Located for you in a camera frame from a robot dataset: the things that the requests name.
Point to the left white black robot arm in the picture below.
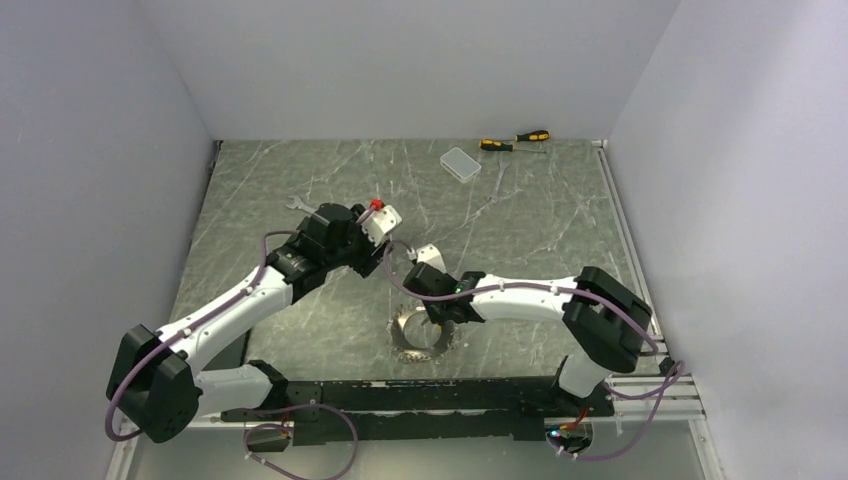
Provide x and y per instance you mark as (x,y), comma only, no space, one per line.
(160,380)

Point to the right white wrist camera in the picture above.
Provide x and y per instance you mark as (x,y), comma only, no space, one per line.
(428,254)

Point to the yellow black screwdriver front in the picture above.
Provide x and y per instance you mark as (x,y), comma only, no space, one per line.
(499,146)

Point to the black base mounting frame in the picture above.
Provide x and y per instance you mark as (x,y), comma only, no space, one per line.
(323,411)

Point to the large silver combination wrench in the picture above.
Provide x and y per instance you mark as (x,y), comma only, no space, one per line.
(297,203)

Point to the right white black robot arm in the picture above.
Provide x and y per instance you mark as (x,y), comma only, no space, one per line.
(608,321)

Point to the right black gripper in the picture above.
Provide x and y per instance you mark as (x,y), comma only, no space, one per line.
(434,314)

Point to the white plastic box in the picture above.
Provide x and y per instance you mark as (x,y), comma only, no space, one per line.
(460,165)

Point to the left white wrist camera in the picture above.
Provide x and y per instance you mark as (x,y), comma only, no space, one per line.
(378,221)

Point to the small silver wrench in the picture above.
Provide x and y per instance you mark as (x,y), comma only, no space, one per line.
(494,196)

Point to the yellow black screwdriver rear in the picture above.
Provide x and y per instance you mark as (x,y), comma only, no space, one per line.
(533,136)

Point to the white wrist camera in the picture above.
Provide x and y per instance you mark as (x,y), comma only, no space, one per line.
(428,254)
(378,221)

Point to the aluminium rail frame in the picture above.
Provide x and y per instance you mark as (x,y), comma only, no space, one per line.
(639,399)

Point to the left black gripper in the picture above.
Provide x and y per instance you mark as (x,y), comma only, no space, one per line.
(372,255)

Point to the yellow black screwdriver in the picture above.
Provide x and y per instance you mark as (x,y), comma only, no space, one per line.
(533,136)
(499,146)

